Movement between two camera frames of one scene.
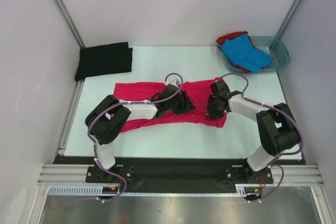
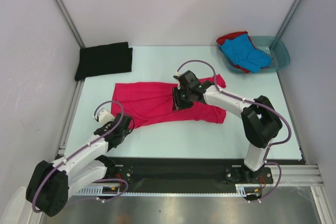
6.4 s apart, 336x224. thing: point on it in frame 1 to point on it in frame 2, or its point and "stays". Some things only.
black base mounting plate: x=175 y=175 stays
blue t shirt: x=241 y=51 stays
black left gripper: x=186 y=105 to x=126 y=131
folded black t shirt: x=103 y=60 stays
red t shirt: x=230 y=36 stays
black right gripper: x=210 y=111 to x=177 y=104
